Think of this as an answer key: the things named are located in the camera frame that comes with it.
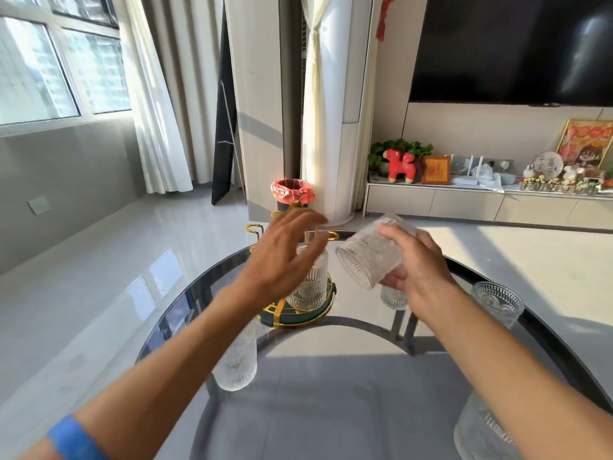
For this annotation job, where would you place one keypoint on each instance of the person's left hand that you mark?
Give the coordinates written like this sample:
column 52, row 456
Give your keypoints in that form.
column 273, row 263

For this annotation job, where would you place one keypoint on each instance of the person's right hand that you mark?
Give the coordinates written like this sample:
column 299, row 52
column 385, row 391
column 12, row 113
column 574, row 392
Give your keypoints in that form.
column 424, row 273

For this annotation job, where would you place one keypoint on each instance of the person's left fingers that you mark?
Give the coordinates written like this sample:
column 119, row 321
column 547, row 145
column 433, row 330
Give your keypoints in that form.
column 304, row 225

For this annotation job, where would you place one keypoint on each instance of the person's right thumb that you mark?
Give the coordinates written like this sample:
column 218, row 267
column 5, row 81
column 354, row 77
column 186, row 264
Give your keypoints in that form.
column 398, row 236

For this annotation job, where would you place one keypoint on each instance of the clear embossed glass cup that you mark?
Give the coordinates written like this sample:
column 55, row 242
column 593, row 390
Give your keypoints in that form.
column 366, row 256
column 498, row 301
column 474, row 435

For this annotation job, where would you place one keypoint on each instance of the person's left forearm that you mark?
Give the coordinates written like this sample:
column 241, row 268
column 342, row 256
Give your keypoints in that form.
column 158, row 368

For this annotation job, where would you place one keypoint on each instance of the person's right forearm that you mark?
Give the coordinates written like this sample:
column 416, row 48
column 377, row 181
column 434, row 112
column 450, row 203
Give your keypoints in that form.
column 503, row 373

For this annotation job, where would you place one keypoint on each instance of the trash bin with red bag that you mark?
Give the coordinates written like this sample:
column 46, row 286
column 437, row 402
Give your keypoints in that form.
column 292, row 192

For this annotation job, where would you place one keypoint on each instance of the clear ribbed glass cup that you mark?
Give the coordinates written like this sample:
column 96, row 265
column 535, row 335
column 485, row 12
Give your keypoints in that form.
column 311, row 287
column 392, row 299
column 237, row 366

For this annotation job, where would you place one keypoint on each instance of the red horse toy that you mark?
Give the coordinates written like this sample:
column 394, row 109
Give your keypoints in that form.
column 400, row 165

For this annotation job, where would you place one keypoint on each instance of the orange framed picture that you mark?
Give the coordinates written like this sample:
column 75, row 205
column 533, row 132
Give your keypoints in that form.
column 436, row 170

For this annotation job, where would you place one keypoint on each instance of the white television cabinet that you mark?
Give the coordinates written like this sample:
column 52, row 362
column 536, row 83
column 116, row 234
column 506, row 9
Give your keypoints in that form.
column 479, row 204

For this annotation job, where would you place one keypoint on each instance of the green potted plant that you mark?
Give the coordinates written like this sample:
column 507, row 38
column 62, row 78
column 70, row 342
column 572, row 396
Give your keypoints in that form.
column 378, row 150

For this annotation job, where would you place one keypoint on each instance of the white router with antennas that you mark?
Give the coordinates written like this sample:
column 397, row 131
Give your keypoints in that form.
column 465, row 179

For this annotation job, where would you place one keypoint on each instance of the white standing air conditioner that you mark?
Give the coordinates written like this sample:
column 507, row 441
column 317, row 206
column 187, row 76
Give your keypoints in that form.
column 342, row 138

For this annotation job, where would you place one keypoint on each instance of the clear plastic bag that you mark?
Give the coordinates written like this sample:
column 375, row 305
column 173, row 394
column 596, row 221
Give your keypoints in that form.
column 488, row 177

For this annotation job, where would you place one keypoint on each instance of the black folded panel board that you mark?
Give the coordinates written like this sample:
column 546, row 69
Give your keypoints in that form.
column 224, row 138

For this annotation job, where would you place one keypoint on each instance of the tied cream curtain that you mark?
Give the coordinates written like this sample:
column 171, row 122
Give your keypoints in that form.
column 313, row 90

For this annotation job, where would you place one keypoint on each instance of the round white plaque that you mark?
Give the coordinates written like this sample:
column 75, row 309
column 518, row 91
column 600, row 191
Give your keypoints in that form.
column 548, row 165

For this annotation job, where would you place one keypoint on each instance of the flower figurine decoration tray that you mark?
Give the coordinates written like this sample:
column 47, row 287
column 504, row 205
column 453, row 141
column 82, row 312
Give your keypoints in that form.
column 560, row 185

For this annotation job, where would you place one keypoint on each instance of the beige drape curtain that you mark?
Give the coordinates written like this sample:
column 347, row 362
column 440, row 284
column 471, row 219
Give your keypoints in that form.
column 196, row 81

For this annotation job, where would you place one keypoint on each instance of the white sheer curtain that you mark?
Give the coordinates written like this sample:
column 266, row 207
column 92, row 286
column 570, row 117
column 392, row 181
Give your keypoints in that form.
column 153, row 114

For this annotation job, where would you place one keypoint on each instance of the colourful cartoon painting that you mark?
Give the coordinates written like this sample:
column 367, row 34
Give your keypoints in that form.
column 586, row 143

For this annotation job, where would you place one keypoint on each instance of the red hanging knot ornament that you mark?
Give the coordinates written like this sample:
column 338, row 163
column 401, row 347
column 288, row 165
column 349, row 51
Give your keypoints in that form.
column 383, row 19

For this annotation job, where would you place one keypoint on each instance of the black flat television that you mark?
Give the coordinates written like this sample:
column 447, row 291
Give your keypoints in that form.
column 507, row 47

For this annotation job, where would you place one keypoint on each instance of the blue wristband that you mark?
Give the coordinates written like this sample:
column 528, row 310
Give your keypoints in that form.
column 74, row 440

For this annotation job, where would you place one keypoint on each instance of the grey wall socket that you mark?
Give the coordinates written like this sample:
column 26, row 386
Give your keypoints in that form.
column 39, row 205

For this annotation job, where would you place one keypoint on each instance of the window with white frame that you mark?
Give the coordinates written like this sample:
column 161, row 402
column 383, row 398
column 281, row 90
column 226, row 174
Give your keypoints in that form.
column 52, row 66

